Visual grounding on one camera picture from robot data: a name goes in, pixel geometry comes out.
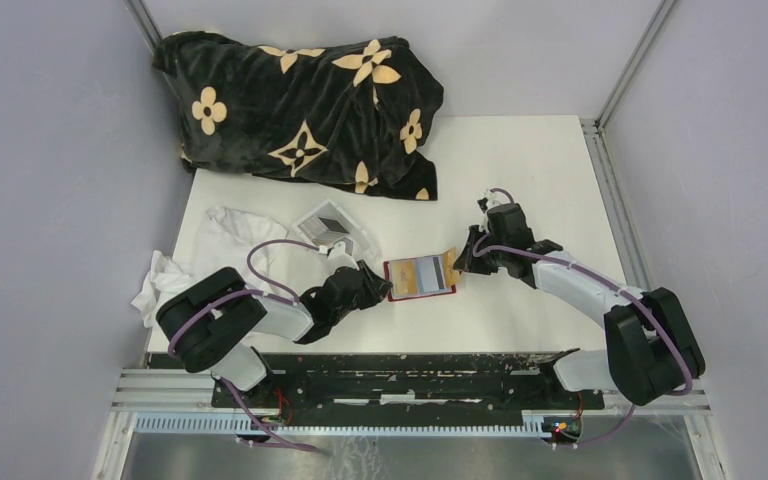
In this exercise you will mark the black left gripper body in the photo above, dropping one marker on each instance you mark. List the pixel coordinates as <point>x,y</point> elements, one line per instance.
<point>367,296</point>

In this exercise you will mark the white plastic card box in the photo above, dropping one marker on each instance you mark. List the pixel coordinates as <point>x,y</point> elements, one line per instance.
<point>364,246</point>

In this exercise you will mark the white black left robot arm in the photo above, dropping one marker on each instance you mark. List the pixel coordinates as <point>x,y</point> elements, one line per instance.
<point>205,325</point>

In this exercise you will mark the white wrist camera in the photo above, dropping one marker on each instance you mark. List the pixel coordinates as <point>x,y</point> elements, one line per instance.
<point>338,255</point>
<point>486,199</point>

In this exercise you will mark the stack of cards in box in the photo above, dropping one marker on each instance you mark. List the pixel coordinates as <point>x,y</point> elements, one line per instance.
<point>322,230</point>

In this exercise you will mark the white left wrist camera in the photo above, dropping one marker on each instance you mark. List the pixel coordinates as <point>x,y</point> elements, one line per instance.
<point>338,255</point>

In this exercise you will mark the white crumpled cloth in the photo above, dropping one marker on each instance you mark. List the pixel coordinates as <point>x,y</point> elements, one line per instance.
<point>224,238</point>

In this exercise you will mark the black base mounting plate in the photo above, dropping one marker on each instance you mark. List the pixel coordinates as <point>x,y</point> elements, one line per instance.
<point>413,390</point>

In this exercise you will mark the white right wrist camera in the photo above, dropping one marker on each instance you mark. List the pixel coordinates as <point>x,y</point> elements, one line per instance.
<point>486,199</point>

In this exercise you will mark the aluminium frame rail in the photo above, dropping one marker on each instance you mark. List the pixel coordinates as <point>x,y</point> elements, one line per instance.
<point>595,133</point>

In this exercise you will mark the red leather card holder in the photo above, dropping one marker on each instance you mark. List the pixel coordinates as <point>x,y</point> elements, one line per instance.
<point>447,291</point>

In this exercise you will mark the black floral blanket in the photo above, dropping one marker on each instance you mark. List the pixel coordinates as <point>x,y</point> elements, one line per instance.
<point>351,117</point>

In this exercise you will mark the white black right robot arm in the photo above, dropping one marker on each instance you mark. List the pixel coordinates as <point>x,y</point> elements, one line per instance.
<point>650,349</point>

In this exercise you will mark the white striped credit card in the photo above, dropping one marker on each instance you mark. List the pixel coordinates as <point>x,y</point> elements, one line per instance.
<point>430,274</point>

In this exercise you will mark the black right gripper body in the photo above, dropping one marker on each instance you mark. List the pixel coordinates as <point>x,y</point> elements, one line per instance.
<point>484,264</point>

